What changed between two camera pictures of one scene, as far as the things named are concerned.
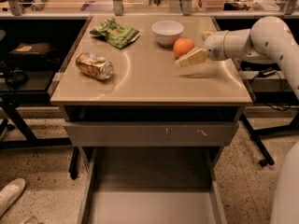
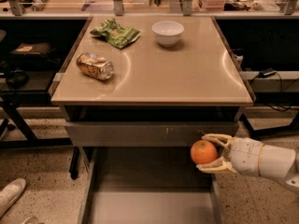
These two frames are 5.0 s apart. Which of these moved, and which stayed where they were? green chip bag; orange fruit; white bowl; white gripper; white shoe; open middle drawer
Moved: orange fruit; white gripper
Stayed: green chip bag; white shoe; white bowl; open middle drawer
